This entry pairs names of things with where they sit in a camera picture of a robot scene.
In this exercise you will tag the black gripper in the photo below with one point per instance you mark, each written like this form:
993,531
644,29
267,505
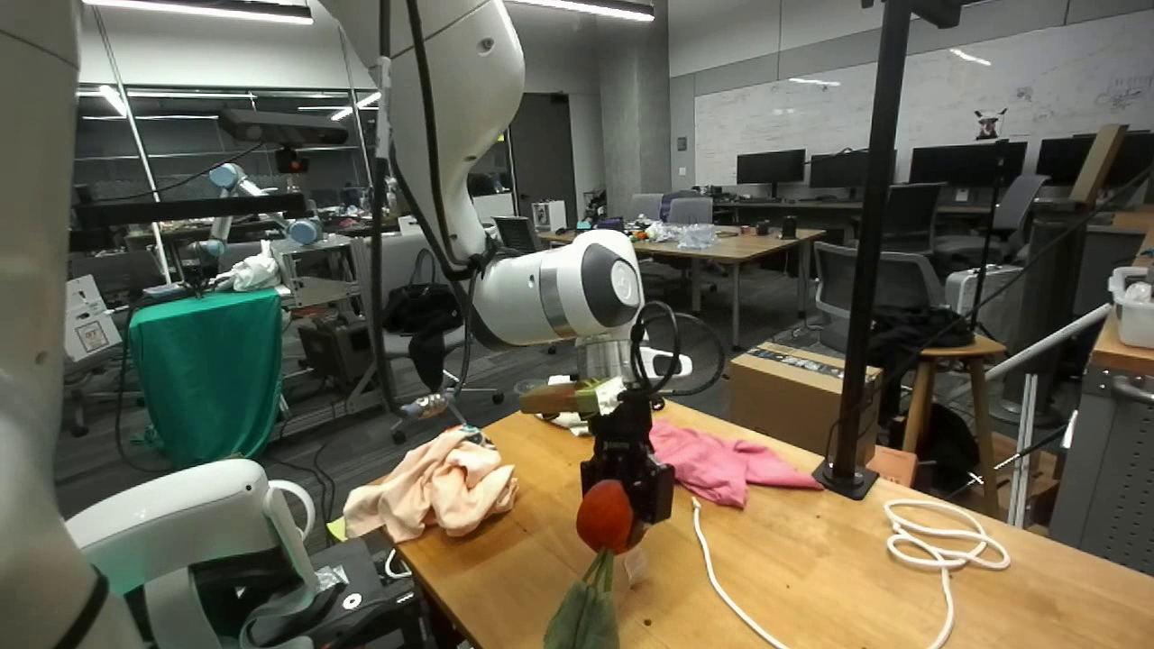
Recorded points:
625,433

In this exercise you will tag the red plush ball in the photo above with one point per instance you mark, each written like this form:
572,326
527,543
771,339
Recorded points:
606,522

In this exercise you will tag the pink cloth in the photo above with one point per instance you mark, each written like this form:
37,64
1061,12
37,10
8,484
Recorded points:
721,464

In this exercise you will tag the dark green cloth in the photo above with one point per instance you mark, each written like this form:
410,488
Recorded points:
586,614

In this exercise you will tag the peach printed cloth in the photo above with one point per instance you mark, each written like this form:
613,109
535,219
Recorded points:
445,488

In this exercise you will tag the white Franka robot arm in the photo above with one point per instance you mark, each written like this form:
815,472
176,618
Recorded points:
455,120

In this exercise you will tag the large cardboard box black tape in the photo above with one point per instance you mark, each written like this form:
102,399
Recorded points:
780,401

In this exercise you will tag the wooden desk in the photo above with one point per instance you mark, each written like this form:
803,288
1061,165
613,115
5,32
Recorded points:
744,245

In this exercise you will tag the black bag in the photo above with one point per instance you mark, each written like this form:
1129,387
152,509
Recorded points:
417,311

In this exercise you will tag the yellow paper sheet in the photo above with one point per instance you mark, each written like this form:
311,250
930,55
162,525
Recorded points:
332,528

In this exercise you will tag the black stand pole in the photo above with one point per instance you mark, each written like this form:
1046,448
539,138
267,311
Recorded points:
869,239

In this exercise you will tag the black monitor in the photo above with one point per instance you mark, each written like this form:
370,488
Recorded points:
841,167
770,167

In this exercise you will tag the wooden stool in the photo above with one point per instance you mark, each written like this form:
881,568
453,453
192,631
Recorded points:
957,350

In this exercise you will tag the whiteboard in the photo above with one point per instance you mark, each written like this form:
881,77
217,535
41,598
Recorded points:
780,120

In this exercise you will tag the white object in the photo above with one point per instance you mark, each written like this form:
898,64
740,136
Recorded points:
247,273

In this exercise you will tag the green draped table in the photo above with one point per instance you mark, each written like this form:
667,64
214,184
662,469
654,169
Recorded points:
202,374

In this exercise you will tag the silver metal pole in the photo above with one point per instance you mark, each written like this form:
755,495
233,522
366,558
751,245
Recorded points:
1046,336

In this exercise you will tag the grey workbench with wood top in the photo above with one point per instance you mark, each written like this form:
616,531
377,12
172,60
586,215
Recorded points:
1120,482

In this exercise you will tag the white plastic bin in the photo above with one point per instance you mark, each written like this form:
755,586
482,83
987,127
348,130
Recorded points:
1137,318

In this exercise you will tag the white sign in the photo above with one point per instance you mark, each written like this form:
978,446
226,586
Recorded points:
90,318

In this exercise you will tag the wooden board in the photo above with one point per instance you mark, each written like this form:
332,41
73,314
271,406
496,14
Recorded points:
1100,165

